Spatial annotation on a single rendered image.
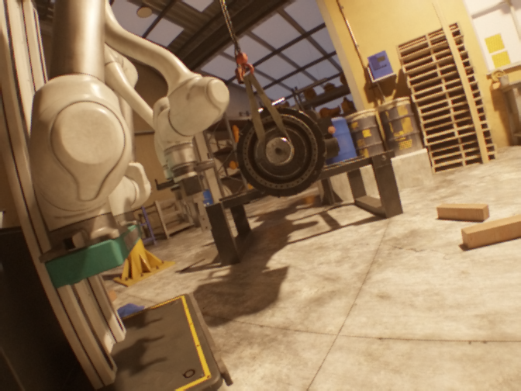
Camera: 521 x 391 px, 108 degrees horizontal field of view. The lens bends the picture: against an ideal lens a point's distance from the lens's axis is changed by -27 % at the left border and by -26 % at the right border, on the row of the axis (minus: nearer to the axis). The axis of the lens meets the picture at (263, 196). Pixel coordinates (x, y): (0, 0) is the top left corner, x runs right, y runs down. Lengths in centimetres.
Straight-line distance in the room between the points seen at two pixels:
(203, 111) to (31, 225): 54
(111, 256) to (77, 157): 26
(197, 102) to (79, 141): 30
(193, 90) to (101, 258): 42
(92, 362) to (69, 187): 57
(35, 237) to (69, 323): 25
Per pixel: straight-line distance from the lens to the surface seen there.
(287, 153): 132
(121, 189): 109
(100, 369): 87
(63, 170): 39
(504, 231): 180
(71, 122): 39
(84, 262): 59
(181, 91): 62
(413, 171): 386
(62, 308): 82
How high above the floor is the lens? 75
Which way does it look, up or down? 4 degrees down
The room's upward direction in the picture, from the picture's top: 17 degrees counter-clockwise
